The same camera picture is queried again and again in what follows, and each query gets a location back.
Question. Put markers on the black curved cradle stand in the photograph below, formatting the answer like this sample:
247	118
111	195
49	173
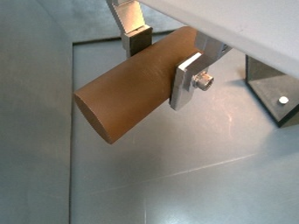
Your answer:
276	91

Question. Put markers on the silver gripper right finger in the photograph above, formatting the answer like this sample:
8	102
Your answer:
191	74

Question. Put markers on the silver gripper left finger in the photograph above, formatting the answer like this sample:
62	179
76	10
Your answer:
135	32

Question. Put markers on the brown wooden cylinder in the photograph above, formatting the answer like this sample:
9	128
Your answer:
124	94

